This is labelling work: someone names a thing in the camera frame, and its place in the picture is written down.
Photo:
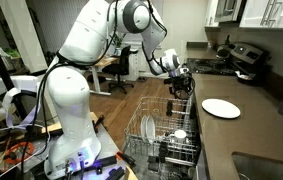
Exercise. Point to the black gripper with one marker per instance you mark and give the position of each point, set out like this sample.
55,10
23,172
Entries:
185,82

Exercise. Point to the white dinner plate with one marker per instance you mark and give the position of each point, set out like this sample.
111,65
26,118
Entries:
143,128
151,128
221,108

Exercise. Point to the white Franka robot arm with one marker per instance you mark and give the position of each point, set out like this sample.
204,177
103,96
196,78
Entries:
71,100

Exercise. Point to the black rack clip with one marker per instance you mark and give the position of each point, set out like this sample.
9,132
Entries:
162,150
169,108

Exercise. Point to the steel and black stove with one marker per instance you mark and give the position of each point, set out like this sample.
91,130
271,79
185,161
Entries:
211,66

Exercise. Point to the white cup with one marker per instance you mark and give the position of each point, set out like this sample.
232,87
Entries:
180,135

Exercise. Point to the white drawer unit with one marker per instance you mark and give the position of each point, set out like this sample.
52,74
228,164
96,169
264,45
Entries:
134,65

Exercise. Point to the black kettle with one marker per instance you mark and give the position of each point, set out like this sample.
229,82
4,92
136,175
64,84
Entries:
223,50

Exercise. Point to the black office chair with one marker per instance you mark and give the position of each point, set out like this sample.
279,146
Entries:
121,66

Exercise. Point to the black pan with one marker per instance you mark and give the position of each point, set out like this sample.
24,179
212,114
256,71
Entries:
246,77

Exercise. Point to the wooden desk white legs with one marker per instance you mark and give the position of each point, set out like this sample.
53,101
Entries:
106,61

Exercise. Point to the green potted plant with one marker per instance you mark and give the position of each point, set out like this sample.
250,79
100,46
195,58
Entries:
117,41

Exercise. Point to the black clamp orange tip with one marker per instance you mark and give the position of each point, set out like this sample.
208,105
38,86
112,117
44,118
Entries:
126,158

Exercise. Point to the steel microwave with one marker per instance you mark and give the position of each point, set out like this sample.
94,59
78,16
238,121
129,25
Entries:
229,10

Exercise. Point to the steel kitchen sink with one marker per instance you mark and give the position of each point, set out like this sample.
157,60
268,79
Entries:
267,168

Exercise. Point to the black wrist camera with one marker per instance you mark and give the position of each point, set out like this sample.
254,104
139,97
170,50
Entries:
171,85

